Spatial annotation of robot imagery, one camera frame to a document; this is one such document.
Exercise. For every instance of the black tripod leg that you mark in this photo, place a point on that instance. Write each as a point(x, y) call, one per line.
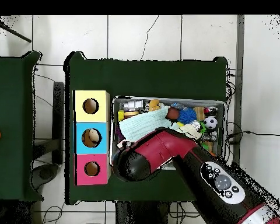
point(16, 34)

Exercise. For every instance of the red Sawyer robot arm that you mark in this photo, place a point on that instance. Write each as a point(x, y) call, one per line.
point(163, 147)

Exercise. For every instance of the dark green side table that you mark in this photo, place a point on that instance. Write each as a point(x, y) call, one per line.
point(11, 93)

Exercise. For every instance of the shallow clear mesh bin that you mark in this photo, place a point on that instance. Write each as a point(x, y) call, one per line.
point(189, 101)

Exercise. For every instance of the cream knitted cloth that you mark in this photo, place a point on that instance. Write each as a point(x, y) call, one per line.
point(189, 131)

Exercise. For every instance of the tan plush animal toy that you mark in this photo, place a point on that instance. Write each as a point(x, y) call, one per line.
point(154, 104)

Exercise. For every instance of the small black-white soccer ball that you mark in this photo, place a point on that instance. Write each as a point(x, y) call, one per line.
point(210, 123)

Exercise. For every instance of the blue spiky rubber ball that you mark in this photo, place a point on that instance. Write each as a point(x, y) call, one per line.
point(187, 115)

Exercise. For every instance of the dark green table cloth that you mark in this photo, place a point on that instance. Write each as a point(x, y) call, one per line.
point(142, 77)

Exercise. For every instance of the grey floor foot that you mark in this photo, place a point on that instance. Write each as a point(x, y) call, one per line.
point(46, 172)

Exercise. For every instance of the small brown toy football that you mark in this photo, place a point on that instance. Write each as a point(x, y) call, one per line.
point(172, 113)

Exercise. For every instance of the wooden box with three holes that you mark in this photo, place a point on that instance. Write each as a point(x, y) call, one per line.
point(100, 114)

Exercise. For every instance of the light blue waffle cloth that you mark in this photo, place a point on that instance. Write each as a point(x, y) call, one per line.
point(142, 123)

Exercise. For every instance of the black floor beam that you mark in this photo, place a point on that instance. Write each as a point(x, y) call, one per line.
point(58, 116)

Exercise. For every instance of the light wooden block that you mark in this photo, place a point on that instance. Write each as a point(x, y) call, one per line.
point(199, 113)

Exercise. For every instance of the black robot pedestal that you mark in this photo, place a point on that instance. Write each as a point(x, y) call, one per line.
point(140, 214)

